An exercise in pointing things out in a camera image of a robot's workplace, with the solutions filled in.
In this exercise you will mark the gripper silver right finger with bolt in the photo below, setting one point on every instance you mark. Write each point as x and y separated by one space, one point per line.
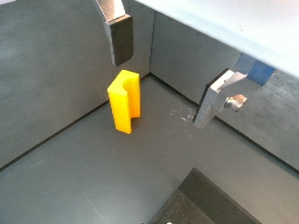
224 92

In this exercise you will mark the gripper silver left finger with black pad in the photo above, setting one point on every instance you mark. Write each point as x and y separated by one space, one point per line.
119 29

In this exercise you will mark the yellow arch block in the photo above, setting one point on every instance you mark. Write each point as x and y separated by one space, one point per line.
124 99

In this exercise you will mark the black curved holder bracket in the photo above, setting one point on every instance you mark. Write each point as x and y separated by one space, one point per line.
200 203

